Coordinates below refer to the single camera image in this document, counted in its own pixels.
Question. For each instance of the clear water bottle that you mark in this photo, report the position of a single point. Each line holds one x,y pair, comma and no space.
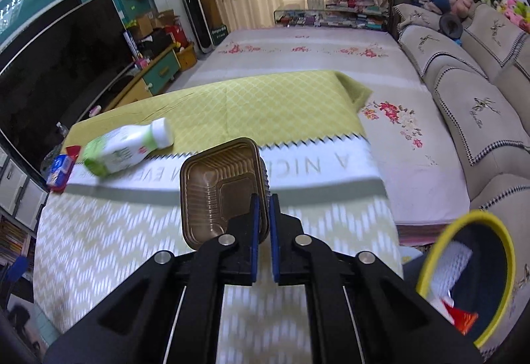
56,140

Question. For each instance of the black television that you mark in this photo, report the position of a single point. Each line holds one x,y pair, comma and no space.
59,74

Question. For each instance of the brown plastic tray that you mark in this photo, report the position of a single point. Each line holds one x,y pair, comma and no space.
216,185

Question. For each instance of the red snack wrapper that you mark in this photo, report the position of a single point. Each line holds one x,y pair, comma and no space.
462,320

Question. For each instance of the black tower fan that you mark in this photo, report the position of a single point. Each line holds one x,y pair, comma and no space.
198,23

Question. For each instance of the red tissue box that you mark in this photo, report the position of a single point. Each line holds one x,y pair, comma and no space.
61,169

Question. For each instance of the green white drink bottle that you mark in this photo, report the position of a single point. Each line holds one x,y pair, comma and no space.
125,147

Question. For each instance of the yellow rimmed dark trash bin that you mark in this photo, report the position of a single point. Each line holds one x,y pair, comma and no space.
485,287

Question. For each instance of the tv cabinet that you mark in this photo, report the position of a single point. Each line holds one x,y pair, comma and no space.
150,81

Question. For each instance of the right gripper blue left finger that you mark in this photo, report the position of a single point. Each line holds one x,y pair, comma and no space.
254,216

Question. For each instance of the beige sofa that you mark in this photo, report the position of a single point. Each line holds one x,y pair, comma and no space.
481,88

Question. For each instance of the patterned tablecloth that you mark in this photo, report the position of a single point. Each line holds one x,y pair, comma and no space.
297,134

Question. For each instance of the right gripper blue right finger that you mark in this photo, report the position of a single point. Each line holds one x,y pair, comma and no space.
274,215

